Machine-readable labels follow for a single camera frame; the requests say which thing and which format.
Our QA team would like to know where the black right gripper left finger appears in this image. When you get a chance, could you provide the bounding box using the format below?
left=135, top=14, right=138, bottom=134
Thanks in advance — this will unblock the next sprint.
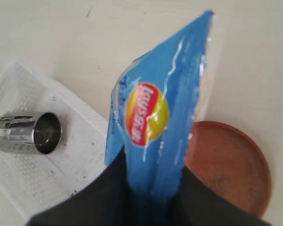
left=26, top=150, right=136, bottom=226

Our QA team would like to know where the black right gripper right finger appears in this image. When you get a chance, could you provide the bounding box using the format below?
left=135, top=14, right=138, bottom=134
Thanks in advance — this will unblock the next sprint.
left=172, top=166, right=270, bottom=226

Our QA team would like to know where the brown wooden plate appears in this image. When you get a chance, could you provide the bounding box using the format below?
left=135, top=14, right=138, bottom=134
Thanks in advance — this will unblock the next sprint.
left=185, top=121, right=272, bottom=218

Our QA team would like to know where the white perforated plastic basket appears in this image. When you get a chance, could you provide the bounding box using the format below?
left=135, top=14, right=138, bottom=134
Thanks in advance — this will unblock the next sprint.
left=0, top=61, right=108, bottom=219

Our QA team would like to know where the steel cup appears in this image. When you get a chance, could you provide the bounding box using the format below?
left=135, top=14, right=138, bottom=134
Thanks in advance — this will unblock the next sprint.
left=0, top=112, right=63, bottom=155

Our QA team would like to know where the blue snack bag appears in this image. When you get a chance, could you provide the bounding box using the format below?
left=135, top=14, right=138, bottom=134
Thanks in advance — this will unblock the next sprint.
left=105, top=10, right=214, bottom=207

